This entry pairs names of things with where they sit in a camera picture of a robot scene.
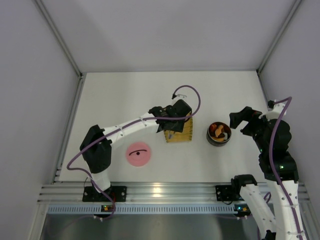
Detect salmon slice toy food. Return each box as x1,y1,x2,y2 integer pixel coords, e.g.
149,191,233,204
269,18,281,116
214,125,224,138

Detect pink round lid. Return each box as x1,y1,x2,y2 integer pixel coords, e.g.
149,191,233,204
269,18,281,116
125,142,151,167

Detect metal tongs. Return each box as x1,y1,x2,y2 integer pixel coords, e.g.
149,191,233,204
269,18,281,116
167,130,175,140

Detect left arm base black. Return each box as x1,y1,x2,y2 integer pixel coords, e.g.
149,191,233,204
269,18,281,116
82,186,127,203

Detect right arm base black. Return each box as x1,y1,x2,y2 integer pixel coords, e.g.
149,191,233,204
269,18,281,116
215,184,243,205

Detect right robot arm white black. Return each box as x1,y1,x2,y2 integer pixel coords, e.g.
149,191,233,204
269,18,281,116
229,103,307,240

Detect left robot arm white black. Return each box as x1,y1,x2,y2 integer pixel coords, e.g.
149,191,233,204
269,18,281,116
79,99,192,193

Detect round steel lunch box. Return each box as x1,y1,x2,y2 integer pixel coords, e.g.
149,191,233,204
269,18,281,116
206,121,232,147

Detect bamboo woven tray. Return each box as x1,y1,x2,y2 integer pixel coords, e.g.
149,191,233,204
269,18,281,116
164,117,193,143

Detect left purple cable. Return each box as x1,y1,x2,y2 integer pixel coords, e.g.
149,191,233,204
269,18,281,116
67,84,202,221

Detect purple cable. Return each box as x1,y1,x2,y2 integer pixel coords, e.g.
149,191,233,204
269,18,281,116
67,84,202,221
268,96,306,240

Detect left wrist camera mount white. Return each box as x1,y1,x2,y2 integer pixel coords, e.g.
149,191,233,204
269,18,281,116
172,93,187,99

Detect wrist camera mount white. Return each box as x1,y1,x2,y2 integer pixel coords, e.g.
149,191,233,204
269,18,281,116
172,93,187,99
258,100,287,121

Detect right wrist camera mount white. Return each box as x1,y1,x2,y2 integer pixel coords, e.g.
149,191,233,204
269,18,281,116
258,100,287,121

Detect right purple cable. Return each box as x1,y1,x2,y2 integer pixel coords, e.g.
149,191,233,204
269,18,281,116
268,96,306,240

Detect aluminium rail frame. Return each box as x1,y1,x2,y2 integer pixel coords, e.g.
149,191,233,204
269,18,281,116
37,181,311,217

